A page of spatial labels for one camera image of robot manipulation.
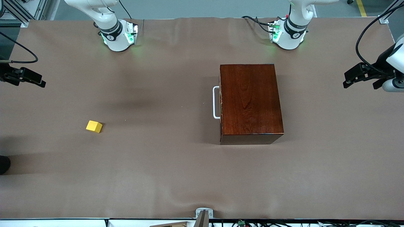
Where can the white table edge rail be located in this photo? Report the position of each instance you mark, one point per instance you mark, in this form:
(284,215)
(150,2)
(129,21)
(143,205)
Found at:
(63,223)

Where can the dark brown wooden cabinet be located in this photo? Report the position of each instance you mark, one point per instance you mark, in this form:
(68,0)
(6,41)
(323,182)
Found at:
(249,101)

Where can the grey metal mount bracket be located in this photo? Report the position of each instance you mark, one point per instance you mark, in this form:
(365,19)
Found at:
(204,217)

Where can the brown table cover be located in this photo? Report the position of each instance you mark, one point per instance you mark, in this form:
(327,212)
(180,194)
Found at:
(157,173)

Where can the aluminium frame profile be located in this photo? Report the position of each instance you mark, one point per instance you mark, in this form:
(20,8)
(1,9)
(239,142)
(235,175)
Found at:
(386,17)
(34,9)

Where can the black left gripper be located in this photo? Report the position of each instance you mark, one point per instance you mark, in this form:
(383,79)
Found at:
(381,67)

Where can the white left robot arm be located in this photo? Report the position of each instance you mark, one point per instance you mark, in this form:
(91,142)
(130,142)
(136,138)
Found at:
(293,37)

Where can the yellow block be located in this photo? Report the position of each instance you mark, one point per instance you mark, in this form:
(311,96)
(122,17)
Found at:
(93,126)

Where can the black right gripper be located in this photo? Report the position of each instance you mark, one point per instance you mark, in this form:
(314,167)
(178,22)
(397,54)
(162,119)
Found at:
(6,76)

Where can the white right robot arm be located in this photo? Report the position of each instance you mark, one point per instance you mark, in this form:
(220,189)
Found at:
(116,41)

